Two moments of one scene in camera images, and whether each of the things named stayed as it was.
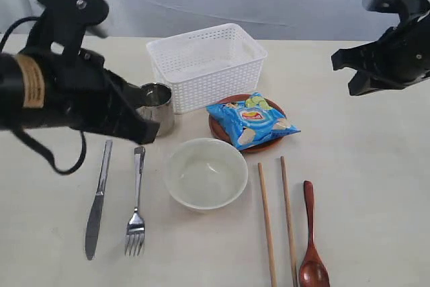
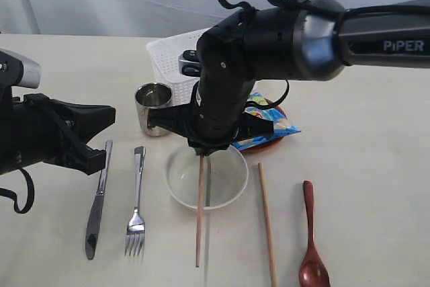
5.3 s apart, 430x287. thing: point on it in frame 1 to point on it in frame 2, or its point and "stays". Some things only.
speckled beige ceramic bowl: x=205 y=174 stays
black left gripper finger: x=136 y=95 to x=89 y=160
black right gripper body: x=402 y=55 to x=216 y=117
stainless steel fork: x=136 y=225 stays
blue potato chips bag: x=252 y=121 stays
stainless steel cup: x=158 y=106 stays
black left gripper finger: x=136 y=129 to x=86 y=119
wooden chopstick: x=273 y=279 stays
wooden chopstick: x=291 y=240 to x=200 y=203
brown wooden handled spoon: x=314 y=271 stays
